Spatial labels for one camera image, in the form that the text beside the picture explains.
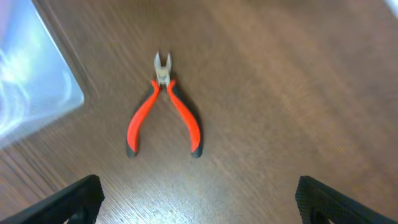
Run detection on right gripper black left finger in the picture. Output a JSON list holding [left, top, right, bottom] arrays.
[[1, 174, 105, 224]]

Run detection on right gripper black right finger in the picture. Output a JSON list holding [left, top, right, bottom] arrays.
[[295, 175, 397, 224]]

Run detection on clear plastic storage box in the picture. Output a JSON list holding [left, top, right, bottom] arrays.
[[1, 0, 85, 149]]

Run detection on red handled pliers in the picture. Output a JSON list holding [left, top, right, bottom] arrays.
[[126, 52, 203, 158]]

